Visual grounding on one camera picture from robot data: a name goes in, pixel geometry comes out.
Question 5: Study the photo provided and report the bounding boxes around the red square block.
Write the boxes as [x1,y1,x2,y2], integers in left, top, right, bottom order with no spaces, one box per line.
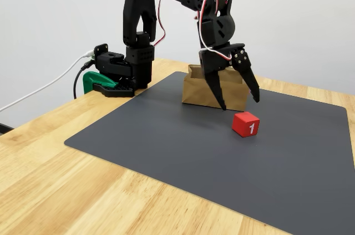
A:
[231,111,261,138]

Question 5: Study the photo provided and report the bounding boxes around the open brown paper bag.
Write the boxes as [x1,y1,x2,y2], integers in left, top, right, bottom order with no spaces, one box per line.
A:
[181,64,249,110]

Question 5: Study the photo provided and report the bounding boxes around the dark grey work mat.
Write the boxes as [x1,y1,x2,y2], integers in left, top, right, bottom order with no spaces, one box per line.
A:
[63,71,355,235]

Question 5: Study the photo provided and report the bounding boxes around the green table clamp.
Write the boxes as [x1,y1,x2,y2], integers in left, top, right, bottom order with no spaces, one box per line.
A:
[82,70,120,94]

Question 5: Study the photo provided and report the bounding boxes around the red white gripper servo wire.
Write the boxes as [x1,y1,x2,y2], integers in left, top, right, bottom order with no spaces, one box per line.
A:
[194,0,233,61]

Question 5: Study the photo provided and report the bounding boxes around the red white elbow servo wire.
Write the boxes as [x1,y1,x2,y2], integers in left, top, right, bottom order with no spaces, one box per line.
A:
[153,0,168,48]

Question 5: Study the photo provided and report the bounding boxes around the black cable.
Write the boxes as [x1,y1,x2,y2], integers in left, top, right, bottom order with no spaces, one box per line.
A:
[73,61,97,100]

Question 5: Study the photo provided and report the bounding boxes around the white cable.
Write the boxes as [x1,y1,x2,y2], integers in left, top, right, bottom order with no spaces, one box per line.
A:
[0,50,95,113]

